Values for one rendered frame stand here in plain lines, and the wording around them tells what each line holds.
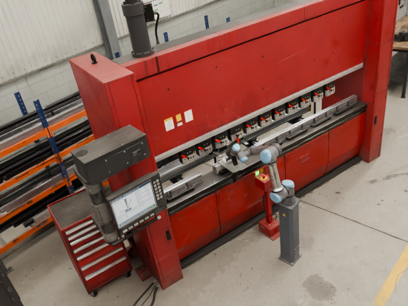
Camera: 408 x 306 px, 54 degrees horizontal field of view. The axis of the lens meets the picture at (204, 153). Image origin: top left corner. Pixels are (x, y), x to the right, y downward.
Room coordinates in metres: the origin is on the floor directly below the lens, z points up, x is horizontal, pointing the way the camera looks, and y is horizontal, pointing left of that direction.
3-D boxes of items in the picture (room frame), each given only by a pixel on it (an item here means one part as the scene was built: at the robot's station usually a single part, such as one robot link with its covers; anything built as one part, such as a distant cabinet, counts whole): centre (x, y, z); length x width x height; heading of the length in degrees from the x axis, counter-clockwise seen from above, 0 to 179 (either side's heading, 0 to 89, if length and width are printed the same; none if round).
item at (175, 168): (4.01, -0.40, 0.93); 2.30 x 0.14 x 0.10; 119
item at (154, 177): (2.49, 0.58, 1.42); 0.45 x 0.12 x 0.36; 124
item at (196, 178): (3.28, 0.28, 0.92); 0.50 x 0.06 x 0.10; 119
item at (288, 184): (2.96, -0.73, 0.94); 0.13 x 0.12 x 0.14; 127
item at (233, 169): (3.42, -0.27, 1.00); 0.26 x 0.18 x 0.01; 29
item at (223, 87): (3.86, -0.77, 1.74); 3.00 x 0.08 x 0.80; 119
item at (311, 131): (3.82, -0.79, 0.85); 3.00 x 0.21 x 0.04; 119
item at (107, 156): (2.54, 0.67, 1.53); 0.51 x 0.25 x 0.85; 124
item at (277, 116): (3.92, -0.88, 1.26); 0.15 x 0.09 x 0.17; 119
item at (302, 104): (4.12, -1.23, 1.26); 0.15 x 0.09 x 0.17; 119
